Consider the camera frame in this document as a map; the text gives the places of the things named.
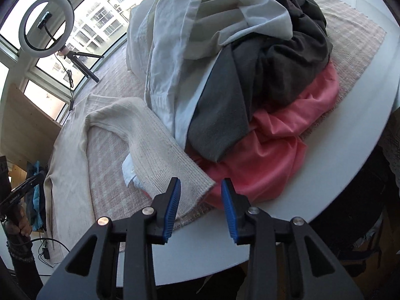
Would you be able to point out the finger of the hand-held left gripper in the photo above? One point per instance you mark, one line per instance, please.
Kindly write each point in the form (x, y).
(31, 184)

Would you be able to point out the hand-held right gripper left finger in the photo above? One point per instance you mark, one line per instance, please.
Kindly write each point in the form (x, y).
(173, 209)

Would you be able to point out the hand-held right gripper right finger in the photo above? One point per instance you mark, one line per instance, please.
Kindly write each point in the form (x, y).
(229, 212)

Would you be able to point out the cream knit sweater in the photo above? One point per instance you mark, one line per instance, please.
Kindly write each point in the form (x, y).
(162, 156)

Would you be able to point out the person's left forearm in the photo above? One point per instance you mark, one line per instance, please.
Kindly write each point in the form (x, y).
(22, 256)

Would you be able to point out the person's left hand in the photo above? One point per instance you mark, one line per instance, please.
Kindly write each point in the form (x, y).
(21, 222)

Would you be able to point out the small white cloth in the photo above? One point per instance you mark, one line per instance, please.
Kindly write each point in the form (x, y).
(129, 172)

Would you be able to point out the wooden board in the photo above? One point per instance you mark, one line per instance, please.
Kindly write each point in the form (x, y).
(28, 122)

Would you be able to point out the small black floor adapter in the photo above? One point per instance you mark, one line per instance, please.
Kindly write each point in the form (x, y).
(45, 253)

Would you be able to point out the pink garment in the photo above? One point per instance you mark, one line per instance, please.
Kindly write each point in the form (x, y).
(272, 156)

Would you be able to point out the pink plaid blanket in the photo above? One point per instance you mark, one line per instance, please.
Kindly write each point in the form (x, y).
(106, 168)

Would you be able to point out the person's black clothing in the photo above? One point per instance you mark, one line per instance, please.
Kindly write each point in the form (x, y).
(343, 240)

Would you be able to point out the black tripod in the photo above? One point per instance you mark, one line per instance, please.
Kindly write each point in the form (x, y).
(87, 71)

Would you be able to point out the white garment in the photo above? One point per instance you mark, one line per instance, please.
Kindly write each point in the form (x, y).
(162, 68)

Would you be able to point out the grey fleece garment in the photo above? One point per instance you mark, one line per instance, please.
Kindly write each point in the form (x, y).
(281, 68)

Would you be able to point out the black phone holder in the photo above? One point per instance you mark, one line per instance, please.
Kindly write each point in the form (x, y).
(47, 17)

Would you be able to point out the apartment buildings outside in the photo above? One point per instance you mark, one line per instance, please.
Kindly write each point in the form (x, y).
(103, 18)

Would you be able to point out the pale beige garment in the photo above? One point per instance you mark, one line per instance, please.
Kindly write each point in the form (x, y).
(218, 22)

